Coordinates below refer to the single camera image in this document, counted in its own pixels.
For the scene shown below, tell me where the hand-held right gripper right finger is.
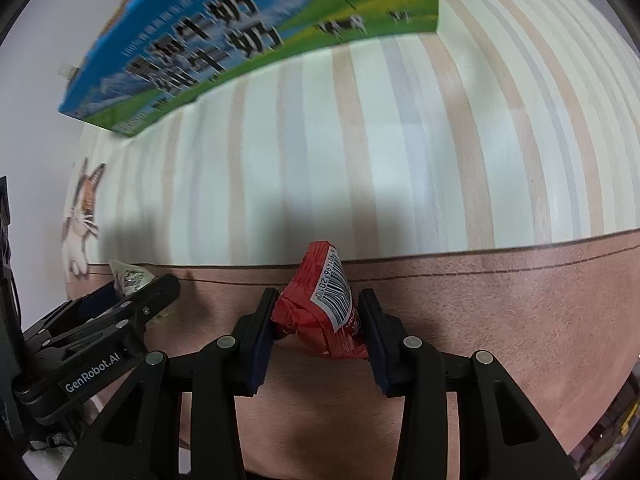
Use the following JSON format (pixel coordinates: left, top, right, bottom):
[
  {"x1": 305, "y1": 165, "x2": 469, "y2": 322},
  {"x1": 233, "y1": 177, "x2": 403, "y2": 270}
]
[{"x1": 356, "y1": 288, "x2": 579, "y2": 480}]

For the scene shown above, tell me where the red snack packet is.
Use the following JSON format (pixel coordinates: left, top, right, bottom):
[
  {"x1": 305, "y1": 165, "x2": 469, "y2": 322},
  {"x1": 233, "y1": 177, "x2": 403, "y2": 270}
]
[{"x1": 271, "y1": 241, "x2": 369, "y2": 360}]

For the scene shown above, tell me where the pale chicken feet packet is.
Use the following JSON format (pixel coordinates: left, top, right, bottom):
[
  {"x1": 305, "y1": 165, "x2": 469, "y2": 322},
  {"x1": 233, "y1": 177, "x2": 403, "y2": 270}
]
[{"x1": 109, "y1": 259, "x2": 169, "y2": 322}]

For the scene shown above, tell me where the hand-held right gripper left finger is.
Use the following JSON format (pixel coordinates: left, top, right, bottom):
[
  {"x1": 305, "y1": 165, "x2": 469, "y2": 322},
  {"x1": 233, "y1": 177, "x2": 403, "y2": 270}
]
[{"x1": 57, "y1": 287, "x2": 281, "y2": 480}]

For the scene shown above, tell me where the green blue milk carton box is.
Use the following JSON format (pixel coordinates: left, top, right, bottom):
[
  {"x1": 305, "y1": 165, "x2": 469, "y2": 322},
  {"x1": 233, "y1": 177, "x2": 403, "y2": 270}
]
[{"x1": 57, "y1": 0, "x2": 442, "y2": 139}]

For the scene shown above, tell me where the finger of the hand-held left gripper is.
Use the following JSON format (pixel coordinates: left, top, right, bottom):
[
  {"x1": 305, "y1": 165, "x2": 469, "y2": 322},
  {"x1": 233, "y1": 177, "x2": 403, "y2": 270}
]
[
  {"x1": 37, "y1": 274, "x2": 182, "y2": 357},
  {"x1": 22, "y1": 282, "x2": 122, "y2": 343}
]

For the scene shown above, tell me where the striped cat print blanket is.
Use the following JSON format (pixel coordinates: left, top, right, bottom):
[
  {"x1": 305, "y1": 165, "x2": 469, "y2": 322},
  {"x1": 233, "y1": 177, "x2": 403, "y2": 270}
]
[{"x1": 61, "y1": 0, "x2": 640, "y2": 480}]

